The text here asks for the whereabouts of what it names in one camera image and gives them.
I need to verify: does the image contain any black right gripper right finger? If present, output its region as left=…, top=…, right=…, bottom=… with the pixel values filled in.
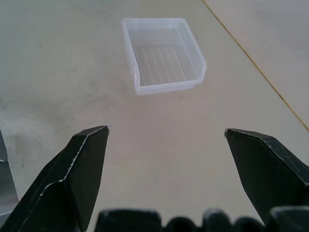
left=224, top=128, right=309, bottom=228

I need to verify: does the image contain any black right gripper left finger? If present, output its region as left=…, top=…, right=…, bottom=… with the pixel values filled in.
left=0, top=125, right=110, bottom=232

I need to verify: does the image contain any clear plastic container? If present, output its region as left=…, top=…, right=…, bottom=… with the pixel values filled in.
left=121, top=17, right=208, bottom=96

